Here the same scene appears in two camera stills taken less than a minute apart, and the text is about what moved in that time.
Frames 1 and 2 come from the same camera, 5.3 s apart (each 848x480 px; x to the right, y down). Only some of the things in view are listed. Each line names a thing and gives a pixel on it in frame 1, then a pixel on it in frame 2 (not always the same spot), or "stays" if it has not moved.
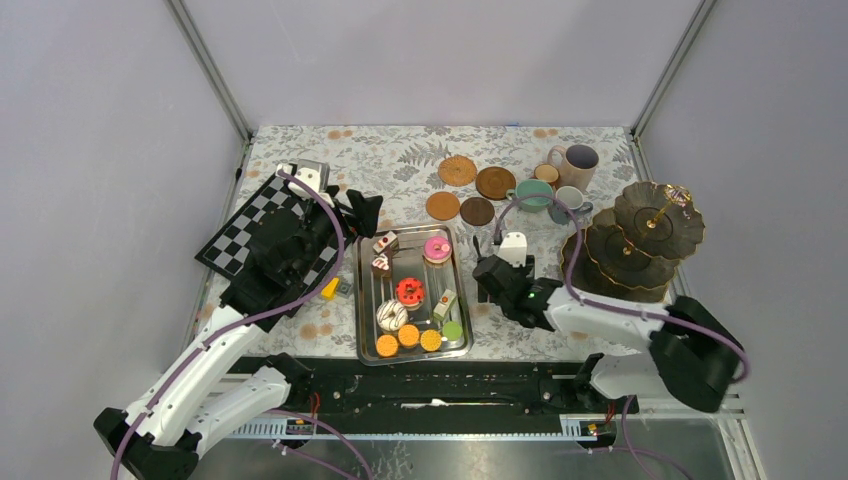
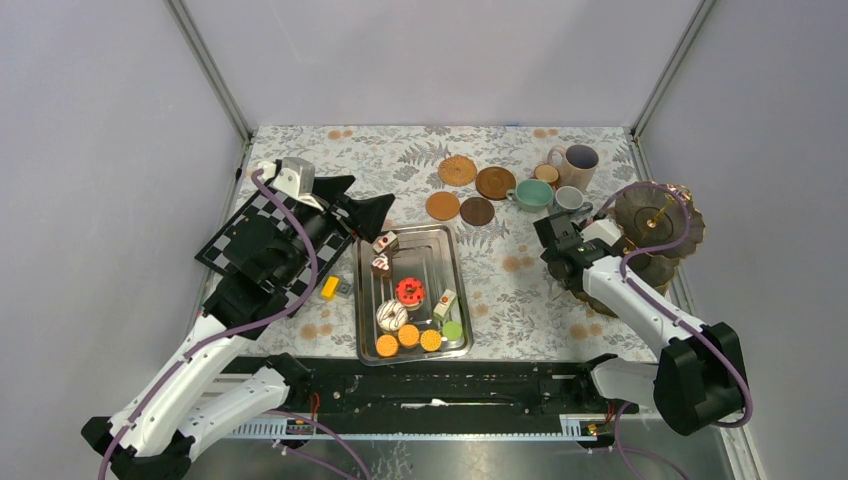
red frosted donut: [411, 292] stays
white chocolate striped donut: [391, 315] stays
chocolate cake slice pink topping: [381, 267] stays
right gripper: [529, 270] → [576, 228]
